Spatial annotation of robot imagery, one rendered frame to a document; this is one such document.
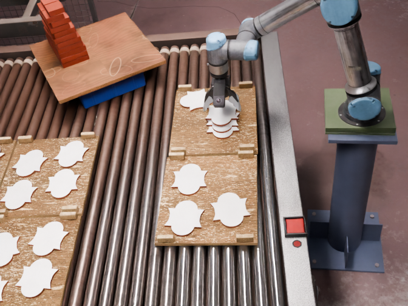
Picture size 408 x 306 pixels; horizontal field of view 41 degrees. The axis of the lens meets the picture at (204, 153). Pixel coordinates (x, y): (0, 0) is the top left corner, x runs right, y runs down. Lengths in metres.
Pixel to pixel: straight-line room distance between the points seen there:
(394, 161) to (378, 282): 0.85
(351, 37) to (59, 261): 1.24
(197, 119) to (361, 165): 0.74
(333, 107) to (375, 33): 2.16
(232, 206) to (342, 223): 0.96
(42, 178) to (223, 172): 0.71
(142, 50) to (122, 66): 0.14
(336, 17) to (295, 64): 2.26
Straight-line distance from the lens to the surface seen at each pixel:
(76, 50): 2.52
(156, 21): 4.77
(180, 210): 1.93
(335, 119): 2.30
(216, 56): 2.04
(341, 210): 2.70
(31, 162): 2.28
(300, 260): 1.82
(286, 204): 1.96
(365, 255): 2.96
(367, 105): 2.07
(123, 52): 2.55
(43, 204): 2.11
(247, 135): 2.18
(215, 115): 2.22
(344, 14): 1.87
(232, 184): 2.00
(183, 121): 2.27
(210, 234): 1.87
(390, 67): 4.13
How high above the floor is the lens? 2.44
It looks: 45 degrees down
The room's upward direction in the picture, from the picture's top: 8 degrees counter-clockwise
